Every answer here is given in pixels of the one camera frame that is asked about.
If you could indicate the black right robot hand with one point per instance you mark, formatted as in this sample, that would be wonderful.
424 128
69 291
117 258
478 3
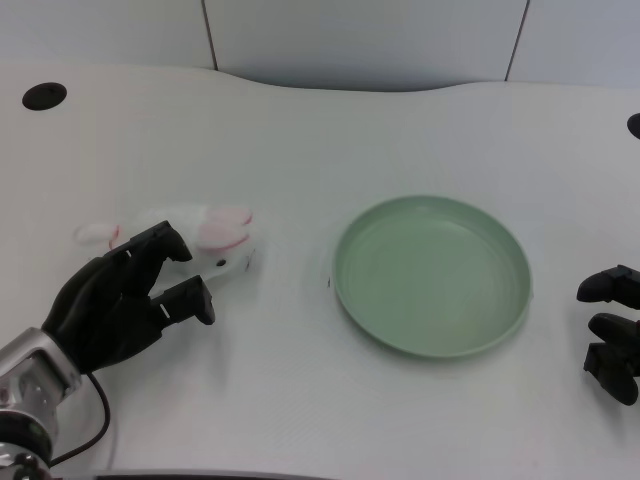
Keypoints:
612 325

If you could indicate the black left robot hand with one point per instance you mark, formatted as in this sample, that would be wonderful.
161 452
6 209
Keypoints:
107 300

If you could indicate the white pink rabbit doll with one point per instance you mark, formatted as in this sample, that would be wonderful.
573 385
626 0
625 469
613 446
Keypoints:
215 232

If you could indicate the green round plate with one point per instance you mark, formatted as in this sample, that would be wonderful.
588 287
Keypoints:
432 276

